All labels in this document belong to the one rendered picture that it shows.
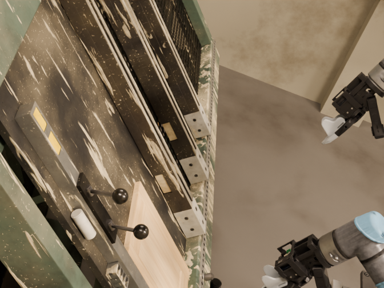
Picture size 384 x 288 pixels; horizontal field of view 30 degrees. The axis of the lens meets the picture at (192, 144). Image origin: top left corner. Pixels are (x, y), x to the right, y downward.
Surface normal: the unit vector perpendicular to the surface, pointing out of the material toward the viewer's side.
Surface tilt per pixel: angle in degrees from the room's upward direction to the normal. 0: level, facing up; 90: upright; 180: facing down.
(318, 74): 90
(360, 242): 79
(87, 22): 90
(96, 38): 90
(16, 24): 51
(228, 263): 0
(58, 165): 90
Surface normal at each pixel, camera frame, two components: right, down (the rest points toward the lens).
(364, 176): 0.30, -0.74
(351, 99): -0.19, 0.24
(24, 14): 0.93, -0.26
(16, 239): -0.05, 0.61
